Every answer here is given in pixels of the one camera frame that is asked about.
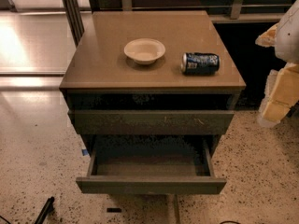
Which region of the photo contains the blue tape piece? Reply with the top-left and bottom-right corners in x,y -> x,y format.
81,149 -> 89,156

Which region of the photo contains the blue soda can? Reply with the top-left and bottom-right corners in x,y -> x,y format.
180,52 -> 221,75

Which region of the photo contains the black tape piece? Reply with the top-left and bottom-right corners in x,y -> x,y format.
107,207 -> 121,213

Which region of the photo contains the top drawer grey front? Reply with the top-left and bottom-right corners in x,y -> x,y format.
68,110 -> 234,135

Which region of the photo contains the white paper bowl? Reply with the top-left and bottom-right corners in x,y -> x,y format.
123,38 -> 165,65

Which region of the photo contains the black object on floor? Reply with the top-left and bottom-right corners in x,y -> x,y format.
34,197 -> 55,224

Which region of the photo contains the drawer grey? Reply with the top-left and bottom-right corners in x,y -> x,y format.
68,110 -> 234,135
76,137 -> 226,195

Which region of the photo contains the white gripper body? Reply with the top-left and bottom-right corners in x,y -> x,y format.
257,63 -> 299,128

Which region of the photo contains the grey drawer cabinet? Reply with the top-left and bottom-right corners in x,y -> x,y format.
59,10 -> 247,198

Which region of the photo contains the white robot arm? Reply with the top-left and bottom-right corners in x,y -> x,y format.
255,0 -> 299,128

